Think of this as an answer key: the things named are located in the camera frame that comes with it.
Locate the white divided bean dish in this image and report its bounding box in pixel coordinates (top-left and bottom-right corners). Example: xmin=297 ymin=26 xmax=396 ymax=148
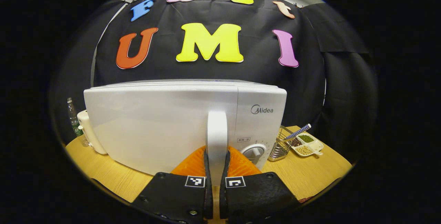
xmin=290 ymin=133 xmax=325 ymax=157

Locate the white microwave oven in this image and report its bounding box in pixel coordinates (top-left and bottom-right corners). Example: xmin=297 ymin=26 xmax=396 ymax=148
xmin=83 ymin=79 xmax=287 ymax=187

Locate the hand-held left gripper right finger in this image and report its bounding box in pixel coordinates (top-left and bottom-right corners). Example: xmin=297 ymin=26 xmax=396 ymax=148
xmin=220 ymin=145 xmax=301 ymax=224

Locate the blue checked handle spoon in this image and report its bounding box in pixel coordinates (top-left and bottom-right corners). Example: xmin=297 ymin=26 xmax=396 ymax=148
xmin=284 ymin=124 xmax=312 ymax=141

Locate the white kettle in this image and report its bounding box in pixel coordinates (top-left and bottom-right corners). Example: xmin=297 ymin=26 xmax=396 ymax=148
xmin=77 ymin=110 xmax=108 ymax=155

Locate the metal wire basket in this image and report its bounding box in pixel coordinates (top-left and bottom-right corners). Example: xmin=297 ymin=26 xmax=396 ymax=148
xmin=268 ymin=125 xmax=294 ymax=162

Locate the black backdrop cloth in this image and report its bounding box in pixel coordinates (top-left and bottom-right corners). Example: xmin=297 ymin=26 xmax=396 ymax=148
xmin=50 ymin=0 xmax=378 ymax=162

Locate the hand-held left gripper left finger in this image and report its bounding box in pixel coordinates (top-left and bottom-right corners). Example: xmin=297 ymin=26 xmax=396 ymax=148
xmin=132 ymin=145 xmax=214 ymax=224

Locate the clear plastic water bottle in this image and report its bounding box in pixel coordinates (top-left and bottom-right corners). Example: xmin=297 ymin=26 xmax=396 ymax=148
xmin=67 ymin=97 xmax=89 ymax=147

